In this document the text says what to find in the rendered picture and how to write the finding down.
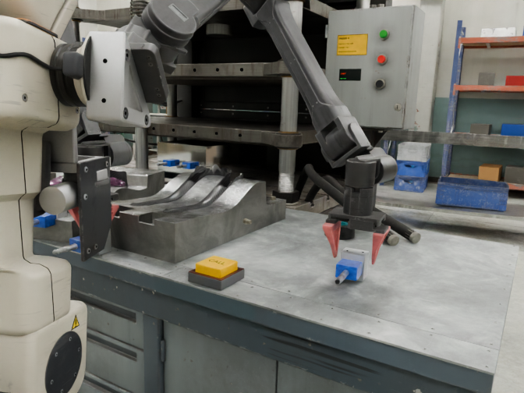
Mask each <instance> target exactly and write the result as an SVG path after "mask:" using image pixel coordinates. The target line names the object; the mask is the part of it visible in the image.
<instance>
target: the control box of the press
mask: <svg viewBox="0 0 524 393"><path fill-rule="evenodd" d="M424 21H425V12H424V11H423V10H421V9H420V8H419V7H418V6H416V5H398V6H388V7H377V8H366V9H346V10H335V11H329V16H328V25H325V38H327V55H326V69H325V76H326V78H327V81H328V82H329V83H330V85H331V88H332V90H333V91H334V92H335V94H336V96H337V97H338V99H339V100H340V101H341V102H342V103H343V105H344V106H346V107H347V109H348V110H349V112H350V114H351V116H354V117H355V119H356V121H357V122H358V124H359V126H360V128H361V129H362V131H363V132H364V134H365V136H366V138H367V139H368V141H369V143H370V145H371V146H372V147H376V145H377V143H378V142H379V141H380V140H381V138H382V137H383V136H384V134H385V133H386V132H390V130H394V129H401V130H404V129H414V124H415V116H416V101H417V93H418V84H419V76H420V61H421V53H422V44H423V29H424Z"/></svg>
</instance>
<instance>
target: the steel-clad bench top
mask: <svg viewBox="0 0 524 393"><path fill-rule="evenodd" d="M327 218H328V215H326V214H318V213H313V212H308V211H299V210H293V209H288V208H286V209H285V219H283V220H281V221H278V222H275V223H274V224H272V225H269V226H266V227H264V228H261V229H258V230H256V231H255V232H251V233H249V234H247V235H244V236H242V237H239V238H238V239H234V240H232V241H230V242H228V243H225V244H222V245H220V246H217V247H215V248H213V249H211V250H208V251H205V252H203V253H200V254H198V255H196V256H194V257H190V258H188V259H186V260H183V261H181V262H178V263H177V264H173V263H170V262H167V261H163V260H159V259H155V258H152V257H147V256H144V255H140V254H137V253H132V252H129V251H125V250H121V249H117V248H115V247H112V251H110V252H107V253H103V254H101V255H97V254H95V255H94V256H92V258H94V259H97V260H102V261H105V262H108V263H110V264H115V265H119V266H121V267H126V268H129V269H132V270H134V271H139V272H142V273H145V274H150V275H153V276H155V277H159V278H163V279H166V280H169V281H173V282H177V283H179V284H182V285H187V286H190V287H193V288H196V289H200V290H204V291H206V292H211V293H214V294H217V295H220V296H224V297H227V298H230V299H235V300H238V301H240V302H244V303H249V304H251V305H254V306H258V307H262V308H264V309H268V310H272V311H275V312H278V313H283V314H285V315H289V316H291V317H296V318H299V319H302V320H307V321H309V322H312V323H315V324H320V325H323V326H326V327H329V328H334V329H336V330H340V331H344V332H347V333H350V334H353V335H357V336H360V337H363V338H368V339H370V340H374V341H376V342H381V343H384V344H387V345H392V346H394V347H398V348H400V349H405V350H408V351H411V352H415V353H419V354H421V355H425V356H429V357H432V358H435V359H439V360H442V361H445V362H448V363H453V364H456V365H459V366H463V367H466V368H469V369H472V370H477V371H479V372H483V373H486V374H490V375H493V376H494V374H495V369H496V365H497V358H498V353H499V349H500V345H501V337H502V333H503V329H504V325H505V318H506V313H507V309H508V301H509V297H510V293H511V289H512V282H513V278H514V273H515V265H516V261H517V257H518V253H519V246H514V245H509V244H504V243H495V242H490V241H485V240H480V239H471V238H466V237H461V236H456V235H447V234H442V233H437V232H428V231H423V230H418V229H413V228H412V229H413V230H414V231H416V232H418V233H419V234H420V235H421V238H420V241H419V242H418V243H412V242H410V241H409V240H408V239H406V238H404V237H403V236H401V235H399V234H398V233H397V232H395V231H393V230H391V229H390V231H392V232H393V233H395V234H396V235H397V236H398V237H399V242H398V244H397V245H396V246H390V245H389V244H388V243H386V242H385V241H383V242H382V244H381V247H380V249H379V252H378V255H377V259H376V261H375V263H374V264H372V245H373V232H366V231H361V230H355V237H354V238H353V239H349V240H339V244H338V254H337V256H336V258H334V257H333V253H332V251H331V245H330V243H329V242H328V238H327V236H325V235H324V230H323V229H322V226H323V224H324V223H325V222H326V219H327ZM346 247H347V248H352V249H357V250H365V251H369V260H368V270H367V276H366V278H365V279H364V280H363V281H352V280H348V279H344V281H343V282H342V283H341V284H340V285H336V284H335V279H336V277H335V271H336V264H337V263H338V262H339V261H340V257H341V252H342V251H343V250H344V248H346ZM212 256H217V257H223V258H226V259H230V260H236V261H238V267H241V268H244V270H245V271H244V278H243V279H241V280H240V281H238V282H236V283H234V284H232V285H230V286H229V287H227V288H225V289H223V290H221V291H220V290H217V289H213V288H209V287H207V286H203V285H198V284H196V283H192V282H190V281H188V272H189V271H191V270H193V269H195V268H196V263H198V262H200V261H202V260H205V259H207V258H209V257H212Z"/></svg>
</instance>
